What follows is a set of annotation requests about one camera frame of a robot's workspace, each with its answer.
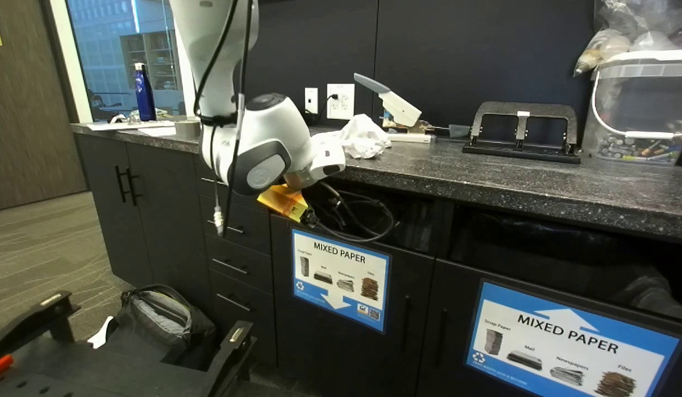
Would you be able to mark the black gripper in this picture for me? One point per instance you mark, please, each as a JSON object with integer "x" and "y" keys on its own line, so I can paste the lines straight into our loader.
{"x": 318, "y": 208}

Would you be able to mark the blue water bottle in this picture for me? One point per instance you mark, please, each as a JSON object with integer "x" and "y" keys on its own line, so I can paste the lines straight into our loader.
{"x": 144, "y": 95}

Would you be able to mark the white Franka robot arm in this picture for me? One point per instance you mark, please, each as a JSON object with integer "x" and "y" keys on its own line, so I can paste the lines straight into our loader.
{"x": 275, "y": 123}

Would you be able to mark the rounded crumpled white paper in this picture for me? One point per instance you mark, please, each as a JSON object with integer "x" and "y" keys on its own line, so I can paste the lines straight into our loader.
{"x": 364, "y": 139}

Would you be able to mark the white wall power outlet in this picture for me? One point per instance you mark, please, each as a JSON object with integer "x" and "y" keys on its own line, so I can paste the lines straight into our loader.
{"x": 343, "y": 102}

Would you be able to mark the white window frame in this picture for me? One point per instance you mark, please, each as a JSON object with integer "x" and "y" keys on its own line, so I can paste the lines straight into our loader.
{"x": 70, "y": 59}

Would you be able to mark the white paper scrap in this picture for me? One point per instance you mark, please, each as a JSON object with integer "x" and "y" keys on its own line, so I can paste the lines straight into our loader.
{"x": 101, "y": 337}

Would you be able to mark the small white wall plate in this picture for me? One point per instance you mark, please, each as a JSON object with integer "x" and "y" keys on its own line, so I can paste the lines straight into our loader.
{"x": 311, "y": 101}

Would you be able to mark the blue sign upward arrow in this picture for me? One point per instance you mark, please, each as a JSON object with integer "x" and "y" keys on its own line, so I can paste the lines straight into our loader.
{"x": 569, "y": 345}

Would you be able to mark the clear plastic storage container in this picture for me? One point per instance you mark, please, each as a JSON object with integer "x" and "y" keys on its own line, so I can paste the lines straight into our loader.
{"x": 641, "y": 102}

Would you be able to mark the white spray bottle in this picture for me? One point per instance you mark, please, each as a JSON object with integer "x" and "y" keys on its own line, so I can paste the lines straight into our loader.
{"x": 397, "y": 108}

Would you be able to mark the black bin cabinet door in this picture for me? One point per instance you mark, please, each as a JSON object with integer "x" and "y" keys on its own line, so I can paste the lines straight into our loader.
{"x": 452, "y": 331}
{"x": 409, "y": 353}

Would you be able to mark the white paper sheet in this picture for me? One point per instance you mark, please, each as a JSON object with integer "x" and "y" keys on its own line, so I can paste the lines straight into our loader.
{"x": 112, "y": 127}
{"x": 158, "y": 130}

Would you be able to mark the blue sign downward arrow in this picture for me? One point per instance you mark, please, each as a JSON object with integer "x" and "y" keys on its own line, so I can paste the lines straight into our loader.
{"x": 340, "y": 279}

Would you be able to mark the clear plastic bag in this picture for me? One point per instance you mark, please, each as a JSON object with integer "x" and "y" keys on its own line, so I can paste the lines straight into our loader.
{"x": 627, "y": 19}

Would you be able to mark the black grey backpack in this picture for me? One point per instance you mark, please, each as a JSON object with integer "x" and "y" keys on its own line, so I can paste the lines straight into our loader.
{"x": 165, "y": 317}

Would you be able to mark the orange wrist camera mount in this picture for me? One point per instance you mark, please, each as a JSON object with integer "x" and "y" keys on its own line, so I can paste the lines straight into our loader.
{"x": 281, "y": 199}

